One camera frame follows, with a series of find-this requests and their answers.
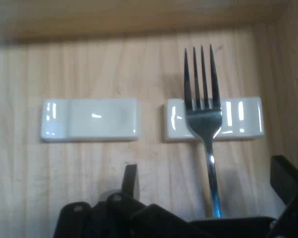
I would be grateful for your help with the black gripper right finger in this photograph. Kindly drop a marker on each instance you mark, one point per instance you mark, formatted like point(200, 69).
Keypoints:
point(295, 198)

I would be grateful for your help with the silver fork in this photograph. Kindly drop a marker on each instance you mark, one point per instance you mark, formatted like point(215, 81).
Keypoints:
point(203, 124)

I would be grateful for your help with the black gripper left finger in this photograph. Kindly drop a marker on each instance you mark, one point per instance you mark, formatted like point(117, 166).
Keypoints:
point(119, 218)

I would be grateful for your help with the white ceramic cutlery rest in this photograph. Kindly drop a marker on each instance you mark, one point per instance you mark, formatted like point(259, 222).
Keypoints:
point(241, 119)
point(89, 121)

